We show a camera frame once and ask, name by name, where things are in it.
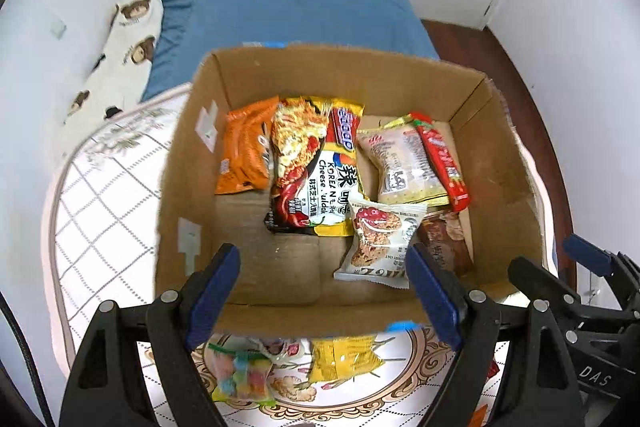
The beige cracker packet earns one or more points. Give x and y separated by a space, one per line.
405 174

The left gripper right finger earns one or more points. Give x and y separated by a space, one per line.
538 385

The blue bed blanket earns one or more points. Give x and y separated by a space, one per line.
193 28

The white patterned round mat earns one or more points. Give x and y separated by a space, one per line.
99 242

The cardboard box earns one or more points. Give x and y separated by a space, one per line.
286 286

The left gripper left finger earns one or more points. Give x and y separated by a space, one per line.
106 385

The white cookie packet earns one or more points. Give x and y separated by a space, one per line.
382 236

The Korean cheese noodle packet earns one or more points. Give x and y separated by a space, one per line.
315 166

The yellow snack packet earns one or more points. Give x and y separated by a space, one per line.
340 359

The colourful candy bag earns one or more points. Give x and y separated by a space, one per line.
240 375

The brown pastry packet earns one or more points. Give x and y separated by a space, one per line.
442 233

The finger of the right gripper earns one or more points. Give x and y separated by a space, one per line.
619 271
535 282

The long red snack packet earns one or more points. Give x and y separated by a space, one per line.
442 161

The orange snack packet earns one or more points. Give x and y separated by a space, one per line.
245 163

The bear print pillow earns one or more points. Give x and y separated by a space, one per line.
123 68

